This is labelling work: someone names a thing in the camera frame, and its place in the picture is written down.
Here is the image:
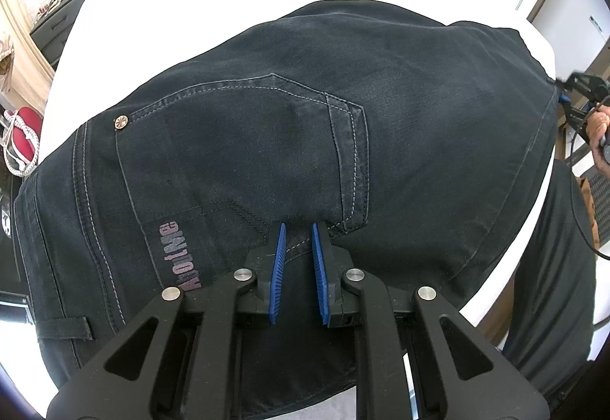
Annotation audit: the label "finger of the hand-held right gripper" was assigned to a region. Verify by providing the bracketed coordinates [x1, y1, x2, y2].
[559, 95, 597, 139]
[555, 72, 610, 101]

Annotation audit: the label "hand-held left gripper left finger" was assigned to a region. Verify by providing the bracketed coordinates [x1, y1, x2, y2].
[46, 222, 291, 420]

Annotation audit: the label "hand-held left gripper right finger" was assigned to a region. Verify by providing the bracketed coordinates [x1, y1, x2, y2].
[311, 222, 550, 420]

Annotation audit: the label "black denim pants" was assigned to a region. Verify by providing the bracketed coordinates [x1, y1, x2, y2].
[13, 0, 560, 420]

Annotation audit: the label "person's right hand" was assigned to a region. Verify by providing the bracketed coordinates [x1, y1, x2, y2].
[585, 108, 610, 149]

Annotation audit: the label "person's dark trouser leg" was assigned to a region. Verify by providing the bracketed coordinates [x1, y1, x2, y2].
[500, 158, 602, 407]

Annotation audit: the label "black sliding glass door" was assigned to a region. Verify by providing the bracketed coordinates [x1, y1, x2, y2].
[0, 172, 34, 306]

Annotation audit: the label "bed with white sheet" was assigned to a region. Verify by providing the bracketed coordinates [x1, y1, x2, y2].
[37, 0, 560, 420]

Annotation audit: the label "red garment steamer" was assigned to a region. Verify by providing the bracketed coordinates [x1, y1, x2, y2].
[2, 108, 43, 178]

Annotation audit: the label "cream curtain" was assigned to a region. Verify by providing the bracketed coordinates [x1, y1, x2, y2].
[0, 0, 55, 111]

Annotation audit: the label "grey nightstand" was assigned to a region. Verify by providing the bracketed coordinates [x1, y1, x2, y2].
[29, 0, 89, 63]

